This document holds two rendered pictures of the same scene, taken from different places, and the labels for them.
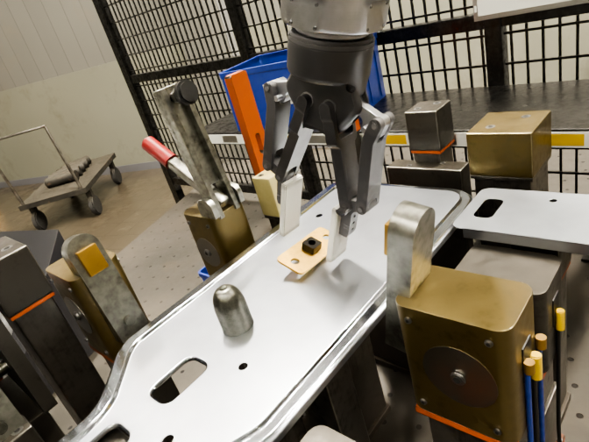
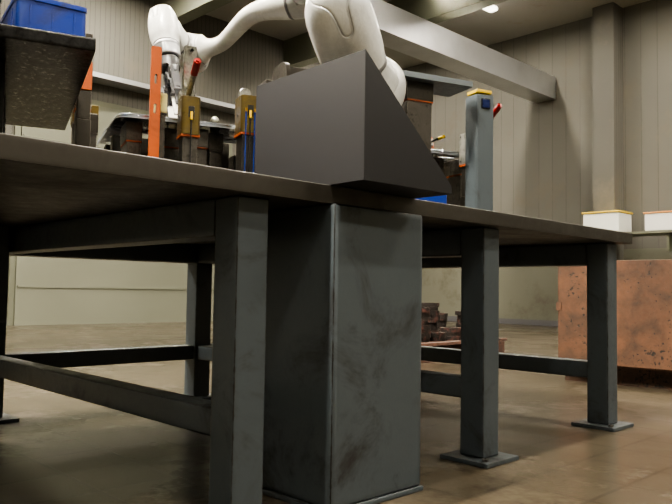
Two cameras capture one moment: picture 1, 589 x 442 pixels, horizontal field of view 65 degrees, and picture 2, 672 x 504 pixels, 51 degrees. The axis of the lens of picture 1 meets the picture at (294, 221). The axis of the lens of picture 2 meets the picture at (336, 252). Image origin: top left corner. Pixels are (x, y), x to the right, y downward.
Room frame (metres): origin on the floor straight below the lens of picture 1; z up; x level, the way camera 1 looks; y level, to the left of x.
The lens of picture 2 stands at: (2.49, 1.17, 0.47)
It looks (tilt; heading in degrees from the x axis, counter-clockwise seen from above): 3 degrees up; 197
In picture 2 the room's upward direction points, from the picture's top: 1 degrees clockwise
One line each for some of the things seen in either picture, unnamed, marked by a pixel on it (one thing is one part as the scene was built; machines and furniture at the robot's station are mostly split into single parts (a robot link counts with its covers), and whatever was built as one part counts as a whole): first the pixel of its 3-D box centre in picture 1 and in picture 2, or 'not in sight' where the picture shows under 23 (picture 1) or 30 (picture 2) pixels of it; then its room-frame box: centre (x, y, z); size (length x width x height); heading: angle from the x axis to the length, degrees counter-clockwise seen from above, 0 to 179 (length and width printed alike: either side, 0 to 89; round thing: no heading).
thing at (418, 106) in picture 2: not in sight; (413, 152); (0.25, 0.73, 0.92); 0.10 x 0.08 x 0.45; 132
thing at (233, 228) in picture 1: (244, 306); (188, 155); (0.60, 0.11, 0.87); 0.10 x 0.07 x 0.35; 42
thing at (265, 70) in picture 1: (302, 83); (38, 44); (1.02, -0.10, 1.09); 0.30 x 0.17 x 0.13; 52
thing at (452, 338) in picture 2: not in sight; (428, 328); (-2.81, 0.25, 0.20); 1.09 x 0.75 x 0.39; 150
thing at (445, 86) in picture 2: not in sight; (414, 82); (0.25, 0.73, 1.16); 0.37 x 0.14 x 0.02; 132
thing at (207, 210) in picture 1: (207, 208); not in sight; (0.56, 0.10, 1.06); 0.03 x 0.01 x 0.03; 42
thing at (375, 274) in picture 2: not in sight; (334, 349); (0.85, 0.66, 0.33); 0.31 x 0.31 x 0.66; 62
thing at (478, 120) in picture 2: not in sight; (479, 161); (0.07, 0.92, 0.92); 0.08 x 0.08 x 0.44; 42
